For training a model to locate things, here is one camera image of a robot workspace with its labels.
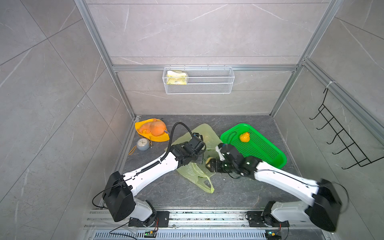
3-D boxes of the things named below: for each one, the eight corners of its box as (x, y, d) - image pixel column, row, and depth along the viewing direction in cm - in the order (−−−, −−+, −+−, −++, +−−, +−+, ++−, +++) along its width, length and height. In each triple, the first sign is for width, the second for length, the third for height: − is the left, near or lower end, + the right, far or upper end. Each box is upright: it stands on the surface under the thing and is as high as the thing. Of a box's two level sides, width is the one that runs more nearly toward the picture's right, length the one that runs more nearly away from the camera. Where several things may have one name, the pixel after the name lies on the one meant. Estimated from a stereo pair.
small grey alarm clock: (136, 150, 101) (135, 147, 98) (139, 141, 106) (137, 138, 103) (148, 150, 101) (147, 147, 98) (150, 141, 106) (149, 138, 103)
